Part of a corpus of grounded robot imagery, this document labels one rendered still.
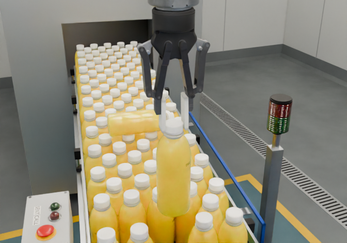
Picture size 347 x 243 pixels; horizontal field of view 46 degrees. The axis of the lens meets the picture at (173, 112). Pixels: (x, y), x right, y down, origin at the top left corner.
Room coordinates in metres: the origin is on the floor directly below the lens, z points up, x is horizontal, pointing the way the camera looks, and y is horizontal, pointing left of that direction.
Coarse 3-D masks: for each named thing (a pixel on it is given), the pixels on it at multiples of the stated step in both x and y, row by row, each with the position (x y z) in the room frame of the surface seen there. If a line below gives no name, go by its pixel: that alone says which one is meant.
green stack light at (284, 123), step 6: (270, 120) 1.05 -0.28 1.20; (276, 120) 1.04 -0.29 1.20; (282, 120) 1.04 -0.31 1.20; (288, 120) 1.04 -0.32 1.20; (270, 126) 1.05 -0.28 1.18; (276, 126) 1.04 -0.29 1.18; (282, 126) 1.04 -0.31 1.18; (288, 126) 1.05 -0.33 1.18; (276, 132) 1.04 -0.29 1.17; (282, 132) 1.04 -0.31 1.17
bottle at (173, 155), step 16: (160, 144) 0.71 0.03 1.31; (176, 144) 0.70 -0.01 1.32; (160, 160) 0.70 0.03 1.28; (176, 160) 0.69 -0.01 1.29; (160, 176) 0.70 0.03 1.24; (176, 176) 0.69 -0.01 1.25; (160, 192) 0.70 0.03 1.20; (176, 192) 0.69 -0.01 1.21; (160, 208) 0.70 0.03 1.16; (176, 208) 0.69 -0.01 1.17
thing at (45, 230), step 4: (48, 224) 0.71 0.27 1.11; (40, 228) 0.70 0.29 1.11; (44, 228) 0.70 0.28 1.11; (48, 228) 0.70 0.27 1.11; (52, 228) 0.70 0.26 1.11; (40, 232) 0.68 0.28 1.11; (44, 232) 0.68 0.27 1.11; (48, 232) 0.68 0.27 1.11; (52, 232) 0.69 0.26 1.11; (40, 236) 0.68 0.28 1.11; (44, 236) 0.67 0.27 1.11
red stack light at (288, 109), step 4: (272, 104) 1.05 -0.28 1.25; (276, 104) 1.04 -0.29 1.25; (288, 104) 1.04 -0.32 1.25; (272, 108) 1.05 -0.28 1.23; (276, 108) 1.04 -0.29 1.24; (280, 108) 1.04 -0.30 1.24; (284, 108) 1.04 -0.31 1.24; (288, 108) 1.04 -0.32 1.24; (268, 112) 1.07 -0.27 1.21; (272, 112) 1.05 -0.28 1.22; (276, 112) 1.04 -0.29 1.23; (280, 112) 1.04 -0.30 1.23; (284, 112) 1.04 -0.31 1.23; (288, 112) 1.04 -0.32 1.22; (276, 116) 1.04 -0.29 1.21; (280, 116) 1.04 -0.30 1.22; (284, 116) 1.04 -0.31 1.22; (288, 116) 1.04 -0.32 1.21
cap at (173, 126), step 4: (168, 120) 0.73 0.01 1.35; (172, 120) 0.73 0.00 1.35; (176, 120) 0.73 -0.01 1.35; (180, 120) 0.73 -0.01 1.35; (168, 124) 0.71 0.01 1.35; (172, 124) 0.71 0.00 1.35; (176, 124) 0.71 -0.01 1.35; (180, 124) 0.71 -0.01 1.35; (168, 128) 0.71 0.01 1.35; (172, 128) 0.70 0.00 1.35; (176, 128) 0.70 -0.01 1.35; (180, 128) 0.71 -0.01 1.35; (168, 132) 0.71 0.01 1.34; (172, 132) 0.70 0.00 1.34; (176, 132) 0.70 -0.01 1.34; (180, 132) 0.71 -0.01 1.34
